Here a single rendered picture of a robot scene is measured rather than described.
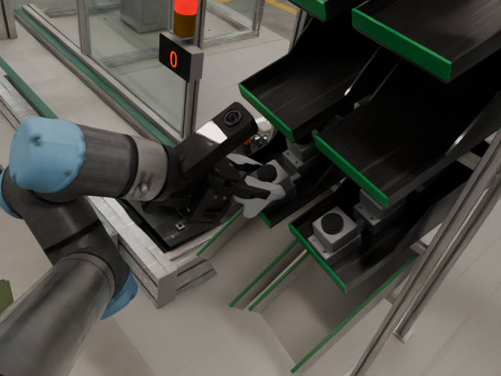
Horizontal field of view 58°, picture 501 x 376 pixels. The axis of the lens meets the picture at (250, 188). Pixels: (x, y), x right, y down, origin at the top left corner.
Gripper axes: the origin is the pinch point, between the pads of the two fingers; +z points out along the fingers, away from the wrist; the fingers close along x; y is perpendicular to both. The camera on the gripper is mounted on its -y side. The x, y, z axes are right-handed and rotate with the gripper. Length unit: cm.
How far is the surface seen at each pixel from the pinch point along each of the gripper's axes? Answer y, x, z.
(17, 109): 39, -77, -12
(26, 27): 38, -141, 3
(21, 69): 41, -108, -4
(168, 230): 29.0, -19.6, 5.3
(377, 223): -4.3, 14.3, 7.7
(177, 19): -6, -50, 4
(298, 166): -2.6, -0.5, 4.7
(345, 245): 0.0, 14.4, 3.9
